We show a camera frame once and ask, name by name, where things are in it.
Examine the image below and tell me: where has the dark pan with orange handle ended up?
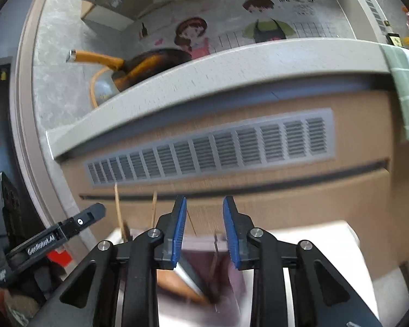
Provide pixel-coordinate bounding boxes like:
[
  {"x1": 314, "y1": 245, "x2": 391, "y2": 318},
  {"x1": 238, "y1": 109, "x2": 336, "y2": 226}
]
[{"x1": 66, "y1": 48, "x2": 192, "y2": 93}]

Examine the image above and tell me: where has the beige box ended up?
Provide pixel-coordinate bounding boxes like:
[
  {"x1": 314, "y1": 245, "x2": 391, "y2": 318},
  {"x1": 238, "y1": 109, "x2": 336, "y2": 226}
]
[{"x1": 76, "y1": 0, "x2": 173, "y2": 32}]

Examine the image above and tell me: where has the yellow hose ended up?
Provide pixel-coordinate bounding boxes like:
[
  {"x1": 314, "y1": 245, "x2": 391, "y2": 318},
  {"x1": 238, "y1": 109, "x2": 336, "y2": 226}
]
[{"x1": 90, "y1": 67, "x2": 112, "y2": 110}]

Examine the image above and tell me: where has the small red object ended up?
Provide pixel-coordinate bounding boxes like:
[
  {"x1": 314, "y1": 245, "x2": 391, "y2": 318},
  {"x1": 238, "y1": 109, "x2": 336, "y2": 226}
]
[{"x1": 49, "y1": 250, "x2": 73, "y2": 267}]

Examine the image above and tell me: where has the green checked cloth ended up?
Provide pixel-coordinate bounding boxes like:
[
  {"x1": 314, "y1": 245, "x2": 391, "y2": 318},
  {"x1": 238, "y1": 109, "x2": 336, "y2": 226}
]
[{"x1": 379, "y1": 44, "x2": 409, "y2": 143}]

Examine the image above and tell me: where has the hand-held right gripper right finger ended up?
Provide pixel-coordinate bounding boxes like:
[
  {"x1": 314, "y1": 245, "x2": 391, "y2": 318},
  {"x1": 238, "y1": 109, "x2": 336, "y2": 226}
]
[{"x1": 223, "y1": 196, "x2": 382, "y2": 327}]

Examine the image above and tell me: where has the white table cover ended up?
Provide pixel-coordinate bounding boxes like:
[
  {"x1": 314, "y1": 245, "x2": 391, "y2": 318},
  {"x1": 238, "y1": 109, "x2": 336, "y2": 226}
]
[{"x1": 106, "y1": 220, "x2": 380, "y2": 327}]

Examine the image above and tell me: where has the white wall grille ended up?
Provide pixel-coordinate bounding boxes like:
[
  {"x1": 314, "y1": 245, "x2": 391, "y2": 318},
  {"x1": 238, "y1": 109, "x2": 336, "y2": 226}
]
[{"x1": 357, "y1": 0, "x2": 388, "y2": 35}]

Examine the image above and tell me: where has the beige kitchen counter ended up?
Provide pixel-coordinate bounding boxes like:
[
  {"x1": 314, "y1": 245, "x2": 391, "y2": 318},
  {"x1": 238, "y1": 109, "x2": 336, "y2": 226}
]
[{"x1": 46, "y1": 38, "x2": 396, "y2": 161}]

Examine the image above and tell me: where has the pale blue bladed utensil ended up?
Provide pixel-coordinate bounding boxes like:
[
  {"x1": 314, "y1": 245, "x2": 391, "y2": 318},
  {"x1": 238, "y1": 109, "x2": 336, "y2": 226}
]
[{"x1": 175, "y1": 257, "x2": 209, "y2": 299}]

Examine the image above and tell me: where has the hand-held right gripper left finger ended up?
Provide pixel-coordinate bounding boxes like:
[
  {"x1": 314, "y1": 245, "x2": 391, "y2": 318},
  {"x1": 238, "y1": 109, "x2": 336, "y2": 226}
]
[{"x1": 27, "y1": 196, "x2": 187, "y2": 327}]

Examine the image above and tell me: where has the grey vent grille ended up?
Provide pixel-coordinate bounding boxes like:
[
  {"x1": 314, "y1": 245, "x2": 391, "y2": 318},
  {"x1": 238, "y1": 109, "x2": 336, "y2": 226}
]
[{"x1": 85, "y1": 108, "x2": 337, "y2": 188}]

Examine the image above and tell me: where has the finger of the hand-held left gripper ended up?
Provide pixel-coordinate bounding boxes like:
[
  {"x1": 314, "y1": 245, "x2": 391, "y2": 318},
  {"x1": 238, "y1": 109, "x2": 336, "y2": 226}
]
[{"x1": 59, "y1": 202, "x2": 107, "y2": 243}]

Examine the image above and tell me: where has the maroon plastic utensil holder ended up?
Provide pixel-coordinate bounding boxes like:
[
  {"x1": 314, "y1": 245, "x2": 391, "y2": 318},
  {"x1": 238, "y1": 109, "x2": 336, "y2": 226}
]
[{"x1": 106, "y1": 230, "x2": 250, "y2": 327}]

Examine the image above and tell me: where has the wooden cabinet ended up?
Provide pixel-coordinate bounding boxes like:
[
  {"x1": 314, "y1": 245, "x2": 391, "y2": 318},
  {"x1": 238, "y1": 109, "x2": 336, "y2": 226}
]
[{"x1": 59, "y1": 89, "x2": 409, "y2": 281}]

